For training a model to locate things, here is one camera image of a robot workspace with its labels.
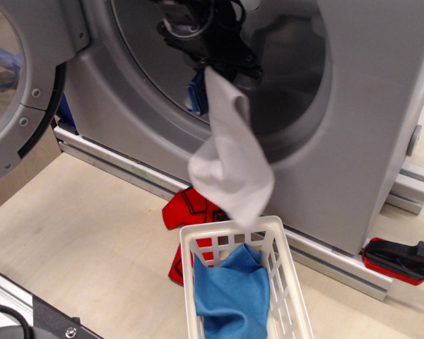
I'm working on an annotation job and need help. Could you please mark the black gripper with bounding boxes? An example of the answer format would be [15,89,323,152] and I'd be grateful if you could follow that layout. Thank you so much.
[157,19,262,81]

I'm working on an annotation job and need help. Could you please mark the blue cloth with dark trim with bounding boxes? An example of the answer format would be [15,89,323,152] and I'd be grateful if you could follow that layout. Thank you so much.
[187,69,208,117]

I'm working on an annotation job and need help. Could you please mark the white grey cloth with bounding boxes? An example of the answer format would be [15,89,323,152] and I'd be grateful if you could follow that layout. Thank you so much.
[187,67,275,227]

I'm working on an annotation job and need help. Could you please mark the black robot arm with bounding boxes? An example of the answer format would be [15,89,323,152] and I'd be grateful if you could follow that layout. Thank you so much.
[154,1,262,81]

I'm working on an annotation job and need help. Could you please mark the grey toy washing machine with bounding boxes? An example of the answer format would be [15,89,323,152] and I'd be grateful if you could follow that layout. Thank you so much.
[65,1,424,254]

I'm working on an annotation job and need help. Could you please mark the grey round machine door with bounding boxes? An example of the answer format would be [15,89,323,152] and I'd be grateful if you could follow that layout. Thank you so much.
[0,1,89,179]

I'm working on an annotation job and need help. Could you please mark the white plastic laundry basket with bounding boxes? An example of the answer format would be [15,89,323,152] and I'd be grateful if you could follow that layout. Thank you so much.
[180,216,314,338]

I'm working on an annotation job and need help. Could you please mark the red shirt on table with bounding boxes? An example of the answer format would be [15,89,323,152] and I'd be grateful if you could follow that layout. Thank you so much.
[162,186,230,286]

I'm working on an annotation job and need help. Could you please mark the blue object behind door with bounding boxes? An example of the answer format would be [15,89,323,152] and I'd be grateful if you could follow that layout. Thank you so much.
[0,42,75,134]

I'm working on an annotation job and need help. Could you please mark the aluminium side profile block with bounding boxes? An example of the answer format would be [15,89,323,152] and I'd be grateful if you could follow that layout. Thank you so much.
[386,162,424,215]

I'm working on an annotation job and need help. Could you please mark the plain blue cloth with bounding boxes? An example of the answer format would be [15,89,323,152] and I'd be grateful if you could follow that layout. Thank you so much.
[194,244,270,338]

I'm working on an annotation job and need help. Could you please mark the red black clamp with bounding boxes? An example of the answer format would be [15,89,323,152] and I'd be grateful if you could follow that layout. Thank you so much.
[362,238,424,286]

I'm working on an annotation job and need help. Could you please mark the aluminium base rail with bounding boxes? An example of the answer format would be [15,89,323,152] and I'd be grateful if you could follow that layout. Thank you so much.
[54,126,393,301]

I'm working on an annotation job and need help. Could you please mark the aluminium frame with black bracket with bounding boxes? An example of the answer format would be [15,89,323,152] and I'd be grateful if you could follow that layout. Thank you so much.
[0,273,99,338]

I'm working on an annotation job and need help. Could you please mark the black braided cable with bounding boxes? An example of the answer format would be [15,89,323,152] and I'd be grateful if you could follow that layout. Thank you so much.
[0,303,35,339]

